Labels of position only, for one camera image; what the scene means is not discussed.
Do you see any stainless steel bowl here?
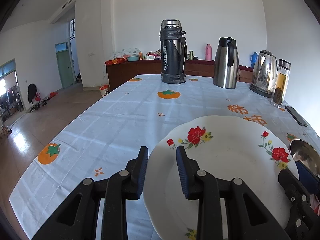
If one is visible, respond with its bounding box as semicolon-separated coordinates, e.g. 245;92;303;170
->
289;139;319;176

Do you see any red flower white plate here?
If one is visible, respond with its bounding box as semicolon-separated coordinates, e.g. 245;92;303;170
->
143;116;298;239

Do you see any pink plastic bowl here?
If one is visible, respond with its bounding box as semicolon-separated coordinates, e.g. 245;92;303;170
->
310;194;320;216

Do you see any black smartphone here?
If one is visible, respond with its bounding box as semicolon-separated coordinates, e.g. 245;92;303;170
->
285;105;308;127

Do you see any persimmon print tablecloth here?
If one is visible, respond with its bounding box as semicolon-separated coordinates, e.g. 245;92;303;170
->
9;75;319;238

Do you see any glass tea bottle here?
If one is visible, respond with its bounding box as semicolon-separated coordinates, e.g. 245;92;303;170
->
271;59;291;108

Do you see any white orange bucket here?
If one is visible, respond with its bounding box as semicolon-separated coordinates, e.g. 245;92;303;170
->
99;84;110;97

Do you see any dark wood sideboard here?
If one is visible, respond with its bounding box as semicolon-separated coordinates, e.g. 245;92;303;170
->
105;58;254;92

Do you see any steel electric kettle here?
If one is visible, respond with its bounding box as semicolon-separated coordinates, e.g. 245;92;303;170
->
249;50;278;98

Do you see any green door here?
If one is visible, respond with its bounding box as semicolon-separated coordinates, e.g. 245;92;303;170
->
55;42;74;88

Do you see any teal basin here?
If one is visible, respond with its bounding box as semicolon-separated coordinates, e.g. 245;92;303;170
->
127;55;140;62

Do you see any black chair with clothes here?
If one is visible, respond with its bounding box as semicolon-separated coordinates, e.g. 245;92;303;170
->
28;83;47;112

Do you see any pink thermos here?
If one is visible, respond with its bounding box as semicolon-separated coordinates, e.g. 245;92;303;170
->
205;43;212;62

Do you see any black large thermos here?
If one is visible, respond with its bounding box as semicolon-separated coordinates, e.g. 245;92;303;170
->
159;19;187;84

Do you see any steel carafe black handle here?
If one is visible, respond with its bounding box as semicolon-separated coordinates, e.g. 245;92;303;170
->
213;37;239;89

